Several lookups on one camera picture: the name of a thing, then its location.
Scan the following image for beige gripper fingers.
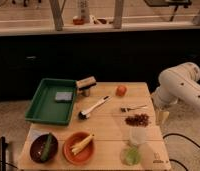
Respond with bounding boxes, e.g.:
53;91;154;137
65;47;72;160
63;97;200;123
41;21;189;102
156;109;169;125

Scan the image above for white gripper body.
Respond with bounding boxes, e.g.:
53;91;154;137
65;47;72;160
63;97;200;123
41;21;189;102
152;90;170;109

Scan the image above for white dish brush black head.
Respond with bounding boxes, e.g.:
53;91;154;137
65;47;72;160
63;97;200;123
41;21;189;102
78;96;110;120

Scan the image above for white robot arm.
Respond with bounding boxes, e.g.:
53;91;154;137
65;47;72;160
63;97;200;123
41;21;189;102
151;62;200;125

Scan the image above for wooden scrub brush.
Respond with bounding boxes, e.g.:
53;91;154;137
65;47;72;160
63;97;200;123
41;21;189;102
76;76;96;97

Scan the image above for pile of brown beans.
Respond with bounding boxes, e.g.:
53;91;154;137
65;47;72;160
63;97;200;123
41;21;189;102
125;114;149;127

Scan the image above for clear plastic cup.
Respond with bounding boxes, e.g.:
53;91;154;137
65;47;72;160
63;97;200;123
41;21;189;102
129;127;147;145

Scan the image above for orange tomato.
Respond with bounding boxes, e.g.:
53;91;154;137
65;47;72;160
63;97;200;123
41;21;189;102
116;85;127;97

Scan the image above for yellow corn sticks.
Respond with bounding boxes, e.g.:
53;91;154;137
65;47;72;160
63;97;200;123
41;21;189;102
71;134;94;155

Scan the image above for orange bowl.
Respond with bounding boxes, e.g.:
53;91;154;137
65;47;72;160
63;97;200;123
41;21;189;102
62;132;95;165

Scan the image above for grey sponge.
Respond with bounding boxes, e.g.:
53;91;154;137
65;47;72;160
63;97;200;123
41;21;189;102
55;92;73;102

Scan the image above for green plastic tray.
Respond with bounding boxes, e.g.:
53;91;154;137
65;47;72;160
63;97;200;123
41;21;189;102
25;78;77;125

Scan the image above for red object on shelf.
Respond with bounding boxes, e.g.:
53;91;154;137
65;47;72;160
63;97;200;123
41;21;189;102
72;18;84;25

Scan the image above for green cucumber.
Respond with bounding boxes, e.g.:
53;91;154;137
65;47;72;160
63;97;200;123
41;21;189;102
40;133;52;162

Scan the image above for dark brown bowl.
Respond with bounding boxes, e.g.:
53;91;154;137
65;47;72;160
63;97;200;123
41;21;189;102
30;133;58;163

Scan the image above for black stand at left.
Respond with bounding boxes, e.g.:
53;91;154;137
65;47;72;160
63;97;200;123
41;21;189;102
0;136;8;171

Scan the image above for black cable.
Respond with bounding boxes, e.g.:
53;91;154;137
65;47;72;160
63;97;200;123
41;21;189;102
162;132;200;171

